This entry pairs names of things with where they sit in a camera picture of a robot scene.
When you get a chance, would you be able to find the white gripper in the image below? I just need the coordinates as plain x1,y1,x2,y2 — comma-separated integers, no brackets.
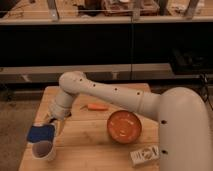
42,115,66,136

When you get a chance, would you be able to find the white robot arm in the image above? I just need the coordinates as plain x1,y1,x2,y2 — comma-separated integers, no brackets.
49,71,213,171

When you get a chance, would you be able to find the wooden table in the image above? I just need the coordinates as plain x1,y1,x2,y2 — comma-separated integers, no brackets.
18,82,177,171

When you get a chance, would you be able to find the orange carrot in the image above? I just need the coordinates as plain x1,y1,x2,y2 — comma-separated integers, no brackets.
81,103,108,111

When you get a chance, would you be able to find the orange bowl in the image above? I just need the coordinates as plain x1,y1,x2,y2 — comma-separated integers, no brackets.
107,110,142,144

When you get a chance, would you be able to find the white carton box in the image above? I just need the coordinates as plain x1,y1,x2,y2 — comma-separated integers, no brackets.
130,145,159,166

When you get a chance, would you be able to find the black cable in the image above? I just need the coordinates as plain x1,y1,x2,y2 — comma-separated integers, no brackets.
199,74,213,104

